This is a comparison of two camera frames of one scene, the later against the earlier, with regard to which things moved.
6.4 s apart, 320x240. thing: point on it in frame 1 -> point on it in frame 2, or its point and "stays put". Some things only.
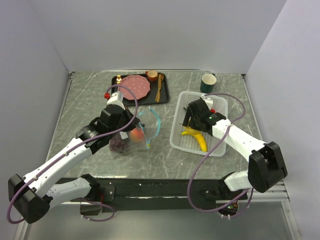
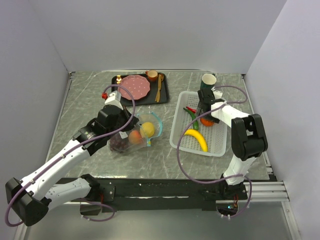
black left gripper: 132,125 stays put
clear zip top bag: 138,139 stays put
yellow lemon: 192,129 -> 147,129
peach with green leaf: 136,135 stays put
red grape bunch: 118,144 stays put
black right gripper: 189,114 -> 209,118
